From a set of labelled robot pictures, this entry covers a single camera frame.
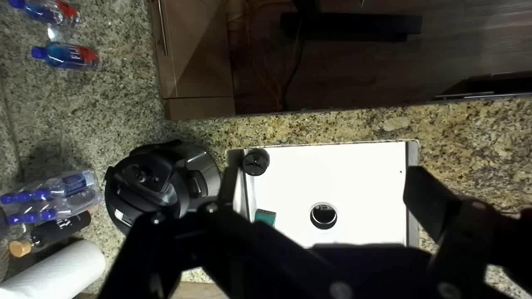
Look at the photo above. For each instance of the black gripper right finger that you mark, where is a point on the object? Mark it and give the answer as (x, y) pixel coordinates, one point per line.
(471, 236)

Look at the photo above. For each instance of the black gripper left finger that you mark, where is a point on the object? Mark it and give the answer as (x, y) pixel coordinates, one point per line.
(242, 258)

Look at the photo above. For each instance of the dark bottle with cork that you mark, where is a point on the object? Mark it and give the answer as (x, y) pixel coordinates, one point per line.
(48, 235)

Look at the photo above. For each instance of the pack of blue-capped bottles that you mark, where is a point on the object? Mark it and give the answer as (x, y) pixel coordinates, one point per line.
(51, 200)

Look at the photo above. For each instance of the white paper towel roll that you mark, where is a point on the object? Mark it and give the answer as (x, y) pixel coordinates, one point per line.
(61, 276)

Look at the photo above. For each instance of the blue red plastic bottle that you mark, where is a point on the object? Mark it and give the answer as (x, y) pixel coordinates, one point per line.
(66, 55)

